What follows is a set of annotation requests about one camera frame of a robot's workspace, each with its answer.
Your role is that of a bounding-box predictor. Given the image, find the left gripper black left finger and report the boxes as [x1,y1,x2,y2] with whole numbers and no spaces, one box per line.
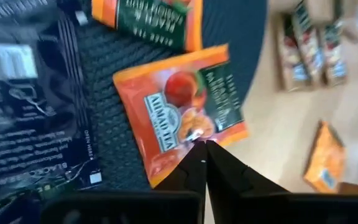
[154,142,207,200]

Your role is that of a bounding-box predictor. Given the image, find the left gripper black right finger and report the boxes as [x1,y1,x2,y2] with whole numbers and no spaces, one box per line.
[206,141,288,224]

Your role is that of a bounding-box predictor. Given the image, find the orange peach tea sachet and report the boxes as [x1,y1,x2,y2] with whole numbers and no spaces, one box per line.
[112,44,250,189]
[303,120,347,194]
[91,0,204,53]

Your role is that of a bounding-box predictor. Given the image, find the beige vanilla cinnamon tea sachet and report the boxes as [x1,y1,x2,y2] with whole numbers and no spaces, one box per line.
[320,20,349,88]
[275,18,311,93]
[292,1,326,87]

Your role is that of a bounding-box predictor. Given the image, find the dark blue blackcurrant tea sachet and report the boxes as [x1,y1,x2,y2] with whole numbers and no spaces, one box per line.
[0,0,103,203]

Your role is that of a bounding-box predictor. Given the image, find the round dark blue placemat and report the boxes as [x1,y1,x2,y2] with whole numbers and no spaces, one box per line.
[57,0,269,191]

